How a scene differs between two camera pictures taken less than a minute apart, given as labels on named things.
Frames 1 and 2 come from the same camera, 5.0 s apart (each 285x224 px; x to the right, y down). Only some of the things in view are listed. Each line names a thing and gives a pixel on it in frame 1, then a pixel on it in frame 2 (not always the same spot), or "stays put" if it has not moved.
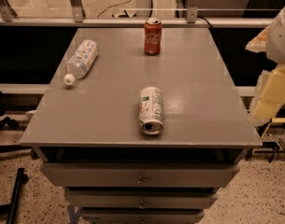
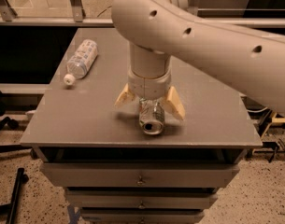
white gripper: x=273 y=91 -> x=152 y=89
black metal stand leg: x=7 y=210 stays put
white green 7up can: x=151 y=110 stays put
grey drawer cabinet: x=141 y=125 stays put
